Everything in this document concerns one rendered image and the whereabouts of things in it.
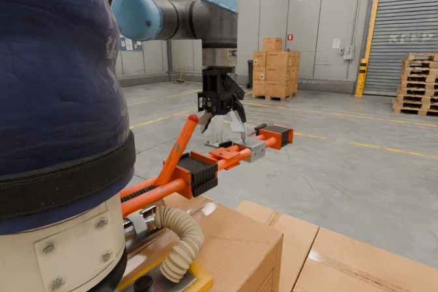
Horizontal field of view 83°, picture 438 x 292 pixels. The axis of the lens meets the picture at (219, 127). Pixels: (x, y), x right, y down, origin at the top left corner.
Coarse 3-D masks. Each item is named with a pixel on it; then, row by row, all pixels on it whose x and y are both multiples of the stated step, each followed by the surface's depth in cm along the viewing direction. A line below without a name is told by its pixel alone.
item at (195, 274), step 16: (144, 272) 42; (160, 272) 41; (192, 272) 42; (208, 272) 42; (128, 288) 38; (144, 288) 36; (160, 288) 38; (176, 288) 38; (192, 288) 39; (208, 288) 41
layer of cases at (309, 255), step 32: (288, 224) 117; (288, 256) 99; (320, 256) 99; (352, 256) 99; (384, 256) 99; (288, 288) 86; (320, 288) 86; (352, 288) 86; (384, 288) 86; (416, 288) 86
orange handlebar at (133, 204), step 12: (216, 156) 61; (228, 156) 58; (240, 156) 61; (228, 168) 58; (180, 180) 48; (120, 192) 44; (132, 192) 45; (156, 192) 44; (168, 192) 46; (132, 204) 41; (144, 204) 42
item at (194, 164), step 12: (192, 156) 57; (204, 156) 55; (180, 168) 49; (192, 168) 51; (204, 168) 50; (216, 168) 52; (192, 180) 48; (204, 180) 51; (216, 180) 53; (180, 192) 50; (192, 192) 49
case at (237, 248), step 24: (192, 216) 60; (216, 216) 60; (240, 216) 60; (168, 240) 52; (216, 240) 52; (240, 240) 52; (264, 240) 52; (144, 264) 46; (216, 264) 46; (240, 264) 46; (264, 264) 48; (216, 288) 41; (240, 288) 42; (264, 288) 51
